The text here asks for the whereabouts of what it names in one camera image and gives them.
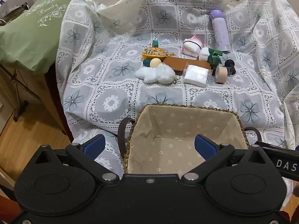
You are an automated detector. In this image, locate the white tissue pack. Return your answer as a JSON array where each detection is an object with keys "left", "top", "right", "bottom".
[{"left": 182, "top": 65, "right": 210, "bottom": 87}]

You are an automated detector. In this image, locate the purple water bottle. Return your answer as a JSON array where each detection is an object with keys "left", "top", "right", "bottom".
[{"left": 209, "top": 9, "right": 232, "bottom": 52}]

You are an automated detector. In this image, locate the yellow embroidered pincushion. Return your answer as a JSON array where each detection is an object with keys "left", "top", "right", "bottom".
[{"left": 141, "top": 47, "right": 175, "bottom": 60}]

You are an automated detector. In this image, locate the pink white folded handkerchief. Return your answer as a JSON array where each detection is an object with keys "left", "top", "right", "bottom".
[{"left": 182, "top": 35, "right": 206, "bottom": 57}]

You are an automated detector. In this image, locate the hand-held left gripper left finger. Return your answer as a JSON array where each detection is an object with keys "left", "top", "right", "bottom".
[{"left": 35, "top": 134, "right": 119, "bottom": 183}]

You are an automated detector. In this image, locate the white floral lace tablecloth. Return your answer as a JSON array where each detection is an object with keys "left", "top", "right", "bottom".
[{"left": 55, "top": 0, "right": 299, "bottom": 215}]

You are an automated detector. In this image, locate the cream puff with green handle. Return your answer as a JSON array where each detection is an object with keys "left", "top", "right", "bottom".
[{"left": 143, "top": 58, "right": 162, "bottom": 69}]

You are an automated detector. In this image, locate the white fluffy plush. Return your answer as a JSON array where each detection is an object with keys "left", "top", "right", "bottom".
[{"left": 135, "top": 63, "right": 176, "bottom": 84}]

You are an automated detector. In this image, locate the white green plush toy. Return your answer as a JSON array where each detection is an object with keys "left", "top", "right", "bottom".
[{"left": 198, "top": 47, "right": 225, "bottom": 66}]

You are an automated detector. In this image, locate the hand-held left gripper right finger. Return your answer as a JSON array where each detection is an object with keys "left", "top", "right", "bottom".
[{"left": 182, "top": 134, "right": 272, "bottom": 183}]

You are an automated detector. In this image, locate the brown leather wallet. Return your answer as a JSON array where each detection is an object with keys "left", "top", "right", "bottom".
[{"left": 162, "top": 57, "right": 212, "bottom": 75}]

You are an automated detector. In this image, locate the cardboard box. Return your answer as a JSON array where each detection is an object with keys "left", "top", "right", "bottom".
[{"left": 0, "top": 0, "right": 35, "bottom": 18}]

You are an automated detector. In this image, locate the green embroidered pillow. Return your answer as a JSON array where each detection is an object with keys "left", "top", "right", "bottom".
[{"left": 0, "top": 0, "right": 75, "bottom": 73}]

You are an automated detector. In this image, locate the black hair tie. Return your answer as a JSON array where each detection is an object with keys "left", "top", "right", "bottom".
[{"left": 183, "top": 40, "right": 203, "bottom": 51}]

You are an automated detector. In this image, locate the beige tape roll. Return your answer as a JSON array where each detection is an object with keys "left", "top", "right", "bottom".
[{"left": 214, "top": 65, "right": 228, "bottom": 84}]

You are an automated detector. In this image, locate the woven basket with floral lining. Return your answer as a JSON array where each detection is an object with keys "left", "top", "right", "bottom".
[{"left": 117, "top": 103, "right": 262, "bottom": 175}]

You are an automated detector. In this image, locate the dark wooden bed frame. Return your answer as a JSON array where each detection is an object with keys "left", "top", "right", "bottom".
[{"left": 45, "top": 68, "right": 74, "bottom": 143}]

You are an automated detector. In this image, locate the black folding stand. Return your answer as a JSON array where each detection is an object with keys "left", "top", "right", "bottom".
[{"left": 3, "top": 69, "right": 44, "bottom": 122}]

